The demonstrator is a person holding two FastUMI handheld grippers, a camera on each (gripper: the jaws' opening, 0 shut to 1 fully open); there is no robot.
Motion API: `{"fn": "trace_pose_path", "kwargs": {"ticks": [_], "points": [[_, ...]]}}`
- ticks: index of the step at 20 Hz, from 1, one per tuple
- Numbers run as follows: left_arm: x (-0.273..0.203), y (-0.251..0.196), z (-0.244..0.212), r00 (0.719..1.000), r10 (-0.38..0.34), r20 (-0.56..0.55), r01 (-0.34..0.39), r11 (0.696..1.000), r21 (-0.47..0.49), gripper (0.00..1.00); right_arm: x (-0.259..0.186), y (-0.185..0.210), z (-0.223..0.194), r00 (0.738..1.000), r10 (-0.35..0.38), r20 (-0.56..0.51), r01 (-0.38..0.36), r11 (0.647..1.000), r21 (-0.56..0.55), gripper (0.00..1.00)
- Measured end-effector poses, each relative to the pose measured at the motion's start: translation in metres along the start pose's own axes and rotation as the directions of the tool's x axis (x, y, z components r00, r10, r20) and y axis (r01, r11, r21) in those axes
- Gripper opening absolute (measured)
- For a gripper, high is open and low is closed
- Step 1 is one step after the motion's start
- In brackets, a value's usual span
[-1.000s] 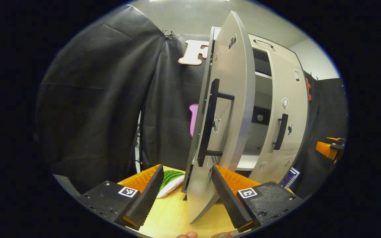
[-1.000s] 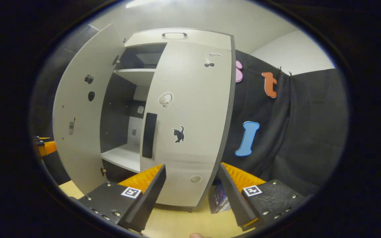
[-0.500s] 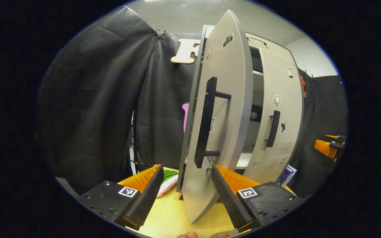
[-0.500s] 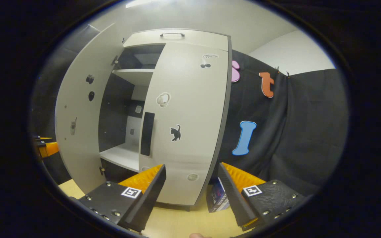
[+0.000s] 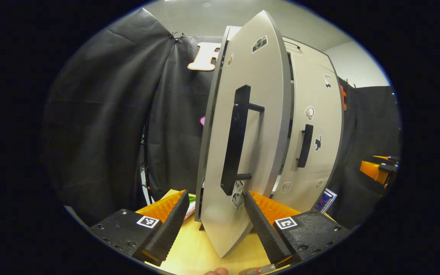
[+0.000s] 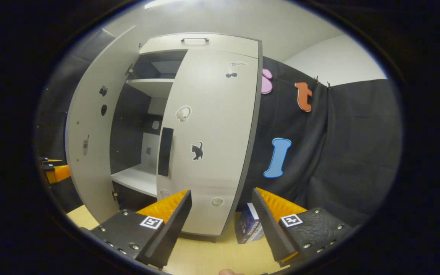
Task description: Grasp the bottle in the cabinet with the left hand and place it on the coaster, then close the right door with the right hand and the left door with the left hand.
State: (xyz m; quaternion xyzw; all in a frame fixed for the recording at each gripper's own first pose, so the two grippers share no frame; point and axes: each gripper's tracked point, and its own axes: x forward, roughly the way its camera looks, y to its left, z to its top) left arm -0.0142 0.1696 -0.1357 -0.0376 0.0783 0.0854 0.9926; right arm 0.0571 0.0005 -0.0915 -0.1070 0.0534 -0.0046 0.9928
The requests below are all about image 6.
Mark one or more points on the white cabinet drawer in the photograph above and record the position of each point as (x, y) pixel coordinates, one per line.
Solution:
(224, 46)

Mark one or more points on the blue and white box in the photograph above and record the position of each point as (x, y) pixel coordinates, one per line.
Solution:
(246, 225)

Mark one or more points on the white cabinet door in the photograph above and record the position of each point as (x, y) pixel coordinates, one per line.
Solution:
(212, 114)
(90, 114)

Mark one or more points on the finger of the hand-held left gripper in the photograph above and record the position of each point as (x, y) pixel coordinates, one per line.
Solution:
(59, 173)
(50, 161)

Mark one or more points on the white cabinet shelf board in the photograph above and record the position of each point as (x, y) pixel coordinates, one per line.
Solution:
(136, 177)
(155, 86)

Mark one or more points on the metal door hinge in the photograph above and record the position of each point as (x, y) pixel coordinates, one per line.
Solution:
(115, 196)
(129, 70)

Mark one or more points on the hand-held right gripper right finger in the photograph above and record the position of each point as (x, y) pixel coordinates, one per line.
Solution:
(269, 233)

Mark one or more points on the ceiling light panel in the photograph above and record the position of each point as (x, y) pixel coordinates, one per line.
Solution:
(166, 3)

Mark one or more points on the black backdrop cloth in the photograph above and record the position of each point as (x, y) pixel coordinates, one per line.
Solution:
(350, 133)

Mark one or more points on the white and grey cabinet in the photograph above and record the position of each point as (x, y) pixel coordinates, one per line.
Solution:
(128, 126)

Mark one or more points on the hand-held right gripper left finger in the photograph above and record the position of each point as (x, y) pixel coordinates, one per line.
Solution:
(172, 233)

